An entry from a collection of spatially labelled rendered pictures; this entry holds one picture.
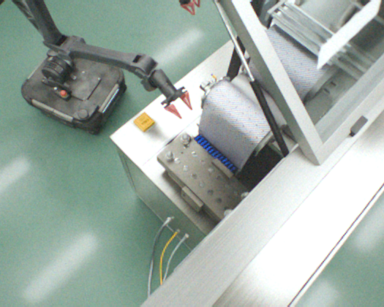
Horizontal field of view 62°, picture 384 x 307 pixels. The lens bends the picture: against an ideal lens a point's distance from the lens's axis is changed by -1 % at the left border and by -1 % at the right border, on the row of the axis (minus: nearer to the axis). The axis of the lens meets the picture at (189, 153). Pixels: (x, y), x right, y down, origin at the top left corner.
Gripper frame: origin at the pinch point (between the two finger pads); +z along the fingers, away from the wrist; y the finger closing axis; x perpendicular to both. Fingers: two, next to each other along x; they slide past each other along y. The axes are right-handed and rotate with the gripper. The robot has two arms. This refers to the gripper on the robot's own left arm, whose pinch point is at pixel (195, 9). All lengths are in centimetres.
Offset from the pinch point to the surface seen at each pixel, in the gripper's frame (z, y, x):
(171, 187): 26, -81, -16
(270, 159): 24, -60, -53
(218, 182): 23, -75, -38
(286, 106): -36, -80, -77
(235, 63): 11.7, -23.6, -27.7
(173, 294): -31, -117, -69
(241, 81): 1, -42, -41
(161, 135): 19, -62, -4
